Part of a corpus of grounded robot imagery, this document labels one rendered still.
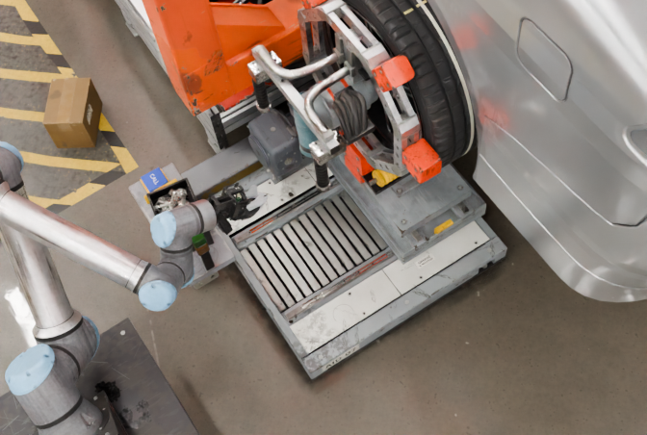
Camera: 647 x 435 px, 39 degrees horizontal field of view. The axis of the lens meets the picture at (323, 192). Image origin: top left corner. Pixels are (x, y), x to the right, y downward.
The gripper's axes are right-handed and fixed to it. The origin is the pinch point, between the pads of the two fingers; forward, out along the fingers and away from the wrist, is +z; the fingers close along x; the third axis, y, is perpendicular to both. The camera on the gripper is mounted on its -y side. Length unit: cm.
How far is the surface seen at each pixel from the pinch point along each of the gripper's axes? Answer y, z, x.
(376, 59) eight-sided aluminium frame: 55, 16, -7
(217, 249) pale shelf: -28.9, -4.9, 6.6
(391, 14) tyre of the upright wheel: 64, 22, -2
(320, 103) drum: 30.9, 13.6, 3.5
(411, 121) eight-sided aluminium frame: 43, 23, -21
